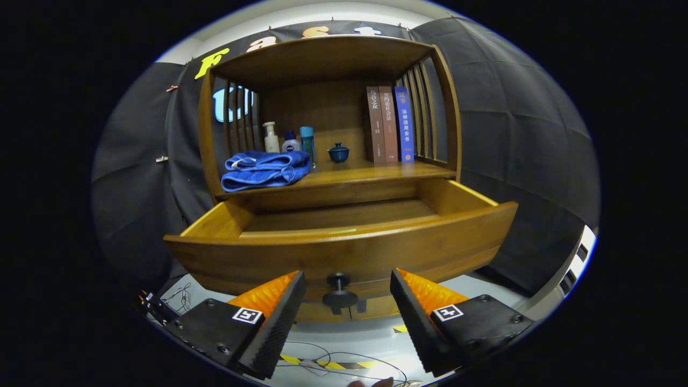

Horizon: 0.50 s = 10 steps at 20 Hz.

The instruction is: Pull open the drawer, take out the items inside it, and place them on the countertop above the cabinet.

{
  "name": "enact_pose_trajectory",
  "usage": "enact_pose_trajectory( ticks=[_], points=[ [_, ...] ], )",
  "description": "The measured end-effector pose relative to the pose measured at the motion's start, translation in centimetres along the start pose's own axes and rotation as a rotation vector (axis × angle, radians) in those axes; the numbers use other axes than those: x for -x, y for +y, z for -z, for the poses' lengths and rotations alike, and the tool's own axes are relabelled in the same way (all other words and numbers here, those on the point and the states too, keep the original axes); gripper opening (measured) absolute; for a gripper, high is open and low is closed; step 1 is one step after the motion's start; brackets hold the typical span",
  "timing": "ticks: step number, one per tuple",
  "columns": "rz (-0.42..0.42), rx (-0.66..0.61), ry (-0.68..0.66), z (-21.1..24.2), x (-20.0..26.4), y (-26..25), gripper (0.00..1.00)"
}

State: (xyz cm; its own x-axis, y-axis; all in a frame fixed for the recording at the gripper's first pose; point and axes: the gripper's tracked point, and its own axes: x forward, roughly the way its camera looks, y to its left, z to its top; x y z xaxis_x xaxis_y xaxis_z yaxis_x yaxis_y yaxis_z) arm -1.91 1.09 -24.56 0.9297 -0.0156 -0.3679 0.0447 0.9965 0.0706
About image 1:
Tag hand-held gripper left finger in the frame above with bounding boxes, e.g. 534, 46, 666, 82
171, 270, 307, 380

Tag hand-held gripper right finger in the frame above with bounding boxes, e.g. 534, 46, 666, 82
390, 268, 535, 378

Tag wooden cabinet door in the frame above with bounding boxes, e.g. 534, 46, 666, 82
349, 295, 401, 320
297, 301, 350, 323

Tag wooden countertop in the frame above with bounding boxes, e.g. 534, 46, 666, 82
218, 159, 457, 197

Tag wooden cabinet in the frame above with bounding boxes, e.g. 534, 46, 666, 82
164, 35, 519, 323

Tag yellow black striped tape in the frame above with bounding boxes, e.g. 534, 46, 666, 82
279, 354, 379, 370

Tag blue folded towel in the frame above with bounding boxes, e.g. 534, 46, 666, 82
221, 150, 312, 192

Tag white pump bottle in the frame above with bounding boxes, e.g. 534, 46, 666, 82
262, 121, 281, 153

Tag clear blue bottle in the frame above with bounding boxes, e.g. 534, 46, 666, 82
299, 126, 317, 168

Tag reddish brown book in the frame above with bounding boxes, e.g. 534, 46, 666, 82
378, 86, 399, 163

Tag blue book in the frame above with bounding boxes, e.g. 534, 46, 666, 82
394, 86, 415, 162

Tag dark brown book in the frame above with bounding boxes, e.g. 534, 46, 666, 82
366, 86, 386, 164

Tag floor cables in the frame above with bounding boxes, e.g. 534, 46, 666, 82
277, 341, 422, 387

